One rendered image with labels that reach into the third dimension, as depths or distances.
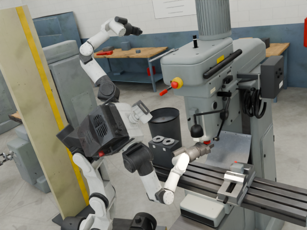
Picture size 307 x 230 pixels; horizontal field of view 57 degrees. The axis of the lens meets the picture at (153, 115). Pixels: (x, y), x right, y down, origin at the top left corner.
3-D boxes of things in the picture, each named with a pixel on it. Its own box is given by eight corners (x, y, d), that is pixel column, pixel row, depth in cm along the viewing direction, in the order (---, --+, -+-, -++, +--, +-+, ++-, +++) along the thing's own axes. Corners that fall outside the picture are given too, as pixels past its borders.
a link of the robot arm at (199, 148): (210, 144, 181) (196, 152, 175) (211, 157, 185) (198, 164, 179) (196, 138, 191) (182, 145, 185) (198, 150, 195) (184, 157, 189)
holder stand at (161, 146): (174, 169, 214) (169, 147, 206) (151, 162, 228) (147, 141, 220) (182, 161, 222) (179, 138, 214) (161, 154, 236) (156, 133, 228)
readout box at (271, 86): (276, 99, 168) (276, 65, 160) (261, 98, 174) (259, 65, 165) (285, 87, 182) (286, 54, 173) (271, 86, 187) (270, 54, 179)
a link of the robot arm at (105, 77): (92, 81, 165) (106, 100, 163) (104, 72, 165) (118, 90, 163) (97, 85, 176) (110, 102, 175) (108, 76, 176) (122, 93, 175)
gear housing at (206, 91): (209, 99, 157) (208, 82, 153) (172, 96, 172) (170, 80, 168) (234, 78, 180) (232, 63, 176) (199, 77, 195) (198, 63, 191)
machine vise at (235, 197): (239, 207, 169) (238, 193, 164) (215, 201, 177) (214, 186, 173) (256, 173, 193) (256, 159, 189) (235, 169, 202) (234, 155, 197)
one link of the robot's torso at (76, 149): (66, 154, 180) (77, 146, 174) (77, 143, 191) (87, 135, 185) (80, 169, 182) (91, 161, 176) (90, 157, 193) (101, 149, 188)
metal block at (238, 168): (241, 176, 180) (240, 168, 178) (232, 174, 184) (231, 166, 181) (244, 171, 184) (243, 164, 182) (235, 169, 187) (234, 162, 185)
